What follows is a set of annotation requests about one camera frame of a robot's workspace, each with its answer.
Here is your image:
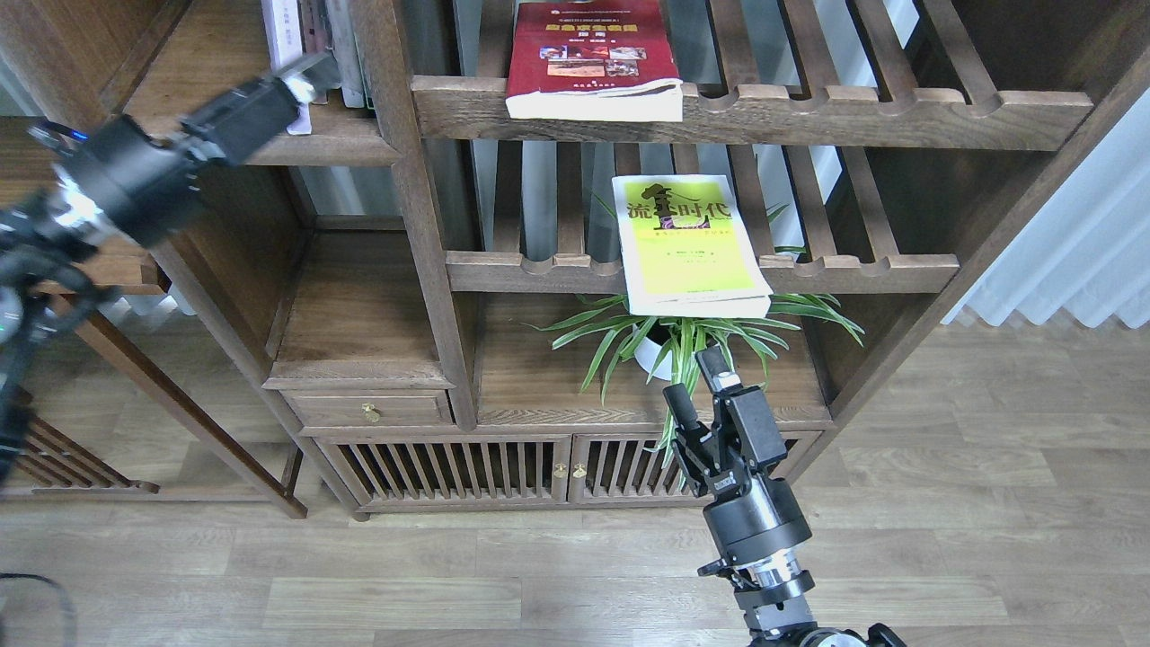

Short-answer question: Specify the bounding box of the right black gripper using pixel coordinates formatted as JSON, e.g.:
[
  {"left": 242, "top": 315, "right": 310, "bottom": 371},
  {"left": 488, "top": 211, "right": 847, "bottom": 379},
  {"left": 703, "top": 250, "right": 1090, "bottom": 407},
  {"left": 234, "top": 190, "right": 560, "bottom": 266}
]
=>
[{"left": 664, "top": 345, "right": 812, "bottom": 568}]

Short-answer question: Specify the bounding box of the green spider plant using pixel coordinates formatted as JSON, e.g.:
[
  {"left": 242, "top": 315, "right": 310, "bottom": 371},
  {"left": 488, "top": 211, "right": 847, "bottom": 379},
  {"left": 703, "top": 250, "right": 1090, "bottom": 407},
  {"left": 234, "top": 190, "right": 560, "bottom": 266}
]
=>
[{"left": 532, "top": 192, "right": 864, "bottom": 491}]

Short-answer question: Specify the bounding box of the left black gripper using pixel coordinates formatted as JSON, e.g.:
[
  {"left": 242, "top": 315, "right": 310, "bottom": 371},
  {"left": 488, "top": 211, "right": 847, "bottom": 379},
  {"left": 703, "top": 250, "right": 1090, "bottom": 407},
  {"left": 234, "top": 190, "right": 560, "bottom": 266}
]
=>
[{"left": 54, "top": 52, "right": 342, "bottom": 247}]

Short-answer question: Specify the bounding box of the white curtain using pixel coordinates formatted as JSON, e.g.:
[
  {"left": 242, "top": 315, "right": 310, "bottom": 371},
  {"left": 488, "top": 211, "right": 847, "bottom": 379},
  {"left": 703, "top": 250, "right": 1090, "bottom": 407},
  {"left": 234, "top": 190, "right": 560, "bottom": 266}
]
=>
[{"left": 943, "top": 94, "right": 1149, "bottom": 328}]

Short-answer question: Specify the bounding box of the dark wooden bookshelf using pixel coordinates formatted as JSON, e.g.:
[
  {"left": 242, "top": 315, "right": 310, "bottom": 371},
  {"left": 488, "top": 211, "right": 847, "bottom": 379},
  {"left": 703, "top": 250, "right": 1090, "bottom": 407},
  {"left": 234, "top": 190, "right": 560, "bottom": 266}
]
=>
[{"left": 0, "top": 0, "right": 1150, "bottom": 523}]

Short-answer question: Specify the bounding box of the yellow green book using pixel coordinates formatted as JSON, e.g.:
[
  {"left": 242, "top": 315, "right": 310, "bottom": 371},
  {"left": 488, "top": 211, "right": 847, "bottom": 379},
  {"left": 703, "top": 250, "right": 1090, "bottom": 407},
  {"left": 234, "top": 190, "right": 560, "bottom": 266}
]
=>
[{"left": 612, "top": 174, "right": 772, "bottom": 319}]

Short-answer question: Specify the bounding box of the red cover book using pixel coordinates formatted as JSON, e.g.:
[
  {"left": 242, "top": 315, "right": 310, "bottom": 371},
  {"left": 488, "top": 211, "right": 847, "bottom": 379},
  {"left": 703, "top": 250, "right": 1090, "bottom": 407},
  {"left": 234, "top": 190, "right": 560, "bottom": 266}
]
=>
[{"left": 505, "top": 1, "right": 683, "bottom": 123}]

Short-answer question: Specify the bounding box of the brown upright book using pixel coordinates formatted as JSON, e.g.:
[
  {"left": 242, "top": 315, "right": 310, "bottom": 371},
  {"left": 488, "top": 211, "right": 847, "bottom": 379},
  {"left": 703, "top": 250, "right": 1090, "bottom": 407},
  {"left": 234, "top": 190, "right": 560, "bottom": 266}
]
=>
[{"left": 298, "top": 0, "right": 332, "bottom": 54}]

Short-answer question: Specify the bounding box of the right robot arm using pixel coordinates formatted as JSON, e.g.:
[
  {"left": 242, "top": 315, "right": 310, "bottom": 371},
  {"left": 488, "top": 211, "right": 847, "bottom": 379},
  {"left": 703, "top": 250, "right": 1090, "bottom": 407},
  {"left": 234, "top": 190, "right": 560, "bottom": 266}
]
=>
[{"left": 664, "top": 347, "right": 902, "bottom": 646}]

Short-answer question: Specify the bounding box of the white upright book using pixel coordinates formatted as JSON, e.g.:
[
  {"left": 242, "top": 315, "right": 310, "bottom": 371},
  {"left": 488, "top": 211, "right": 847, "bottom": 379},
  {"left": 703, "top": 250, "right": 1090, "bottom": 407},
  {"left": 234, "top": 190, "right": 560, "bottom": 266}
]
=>
[{"left": 342, "top": 1, "right": 375, "bottom": 111}]

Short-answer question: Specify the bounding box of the plastic wrapped book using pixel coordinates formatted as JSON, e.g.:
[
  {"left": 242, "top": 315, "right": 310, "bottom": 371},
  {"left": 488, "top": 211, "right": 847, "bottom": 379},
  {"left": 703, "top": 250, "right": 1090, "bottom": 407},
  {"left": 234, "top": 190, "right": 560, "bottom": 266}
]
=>
[{"left": 323, "top": 1, "right": 358, "bottom": 105}]

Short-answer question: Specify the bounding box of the white lavender book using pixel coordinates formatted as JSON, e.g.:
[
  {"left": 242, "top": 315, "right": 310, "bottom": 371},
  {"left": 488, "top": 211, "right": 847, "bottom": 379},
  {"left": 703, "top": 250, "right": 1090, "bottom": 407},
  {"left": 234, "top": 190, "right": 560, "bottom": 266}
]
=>
[{"left": 261, "top": 1, "right": 315, "bottom": 136}]

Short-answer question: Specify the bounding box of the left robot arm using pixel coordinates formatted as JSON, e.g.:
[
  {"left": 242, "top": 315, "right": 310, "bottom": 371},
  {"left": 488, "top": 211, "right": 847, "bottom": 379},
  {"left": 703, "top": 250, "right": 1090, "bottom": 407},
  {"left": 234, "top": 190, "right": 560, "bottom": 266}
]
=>
[{"left": 1, "top": 53, "right": 342, "bottom": 475}]

